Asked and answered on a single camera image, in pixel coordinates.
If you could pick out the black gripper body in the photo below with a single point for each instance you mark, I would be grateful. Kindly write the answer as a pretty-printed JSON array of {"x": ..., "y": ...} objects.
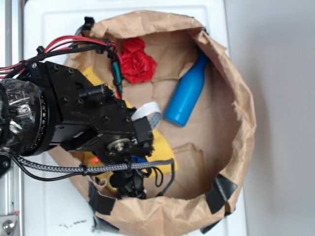
[{"x": 79, "y": 116}]

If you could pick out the yellow cloth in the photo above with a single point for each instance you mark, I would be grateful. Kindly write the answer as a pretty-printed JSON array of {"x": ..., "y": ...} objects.
[{"x": 162, "y": 150}]

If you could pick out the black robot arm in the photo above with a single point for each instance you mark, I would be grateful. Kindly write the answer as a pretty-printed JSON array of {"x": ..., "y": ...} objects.
[{"x": 19, "y": 107}]

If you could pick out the red crumpled cloth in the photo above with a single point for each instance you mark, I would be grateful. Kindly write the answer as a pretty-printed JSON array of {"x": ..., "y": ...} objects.
[{"x": 136, "y": 65}]

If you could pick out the white plastic lid tray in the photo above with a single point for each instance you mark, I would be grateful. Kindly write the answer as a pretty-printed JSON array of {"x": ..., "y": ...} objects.
[{"x": 57, "y": 208}]

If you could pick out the blue plastic bottle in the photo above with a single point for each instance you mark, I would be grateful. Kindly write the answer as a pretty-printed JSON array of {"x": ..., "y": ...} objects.
[{"x": 187, "y": 93}]

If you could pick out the brown paper bag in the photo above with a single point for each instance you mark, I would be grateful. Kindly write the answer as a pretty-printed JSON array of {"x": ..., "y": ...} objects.
[{"x": 212, "y": 150}]

